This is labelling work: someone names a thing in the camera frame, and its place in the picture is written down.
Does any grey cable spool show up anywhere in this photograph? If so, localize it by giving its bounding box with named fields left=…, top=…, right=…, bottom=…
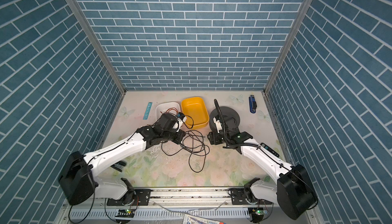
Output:
left=209, top=106, right=241, bottom=131

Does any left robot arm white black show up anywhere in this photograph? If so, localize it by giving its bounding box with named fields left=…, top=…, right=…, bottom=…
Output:
left=58, top=112, right=186, bottom=206

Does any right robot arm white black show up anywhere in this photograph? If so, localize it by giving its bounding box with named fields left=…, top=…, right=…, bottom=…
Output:
left=207, top=131, right=318, bottom=220

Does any white plastic tray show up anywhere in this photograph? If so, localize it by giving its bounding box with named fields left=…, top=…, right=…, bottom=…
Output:
left=155, top=102, right=181, bottom=120

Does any black remote control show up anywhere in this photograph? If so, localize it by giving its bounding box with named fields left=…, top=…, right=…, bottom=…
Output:
left=261, top=143, right=280, bottom=158

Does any yellow plastic tray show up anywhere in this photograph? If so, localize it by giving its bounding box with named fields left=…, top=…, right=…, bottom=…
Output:
left=181, top=96, right=209, bottom=130

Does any blue stapler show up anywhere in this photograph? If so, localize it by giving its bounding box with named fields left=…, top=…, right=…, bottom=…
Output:
left=249, top=95, right=257, bottom=114

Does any right green circuit board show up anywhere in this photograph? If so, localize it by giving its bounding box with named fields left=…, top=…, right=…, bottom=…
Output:
left=248, top=208, right=269, bottom=224

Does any green circuit board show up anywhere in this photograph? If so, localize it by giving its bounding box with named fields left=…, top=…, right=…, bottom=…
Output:
left=115, top=209, right=136, bottom=219
left=248, top=208, right=269, bottom=224

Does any left green circuit board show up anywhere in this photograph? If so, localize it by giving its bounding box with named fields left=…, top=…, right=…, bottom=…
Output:
left=115, top=209, right=136, bottom=219

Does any printed paper sheet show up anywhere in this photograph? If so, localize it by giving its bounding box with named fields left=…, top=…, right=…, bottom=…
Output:
left=182, top=214, right=225, bottom=224

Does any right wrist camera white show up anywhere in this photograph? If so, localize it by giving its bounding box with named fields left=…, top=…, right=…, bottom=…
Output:
left=213, top=116, right=223, bottom=133

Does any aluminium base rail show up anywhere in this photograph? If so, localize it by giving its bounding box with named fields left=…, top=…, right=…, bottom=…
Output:
left=54, top=187, right=323, bottom=224

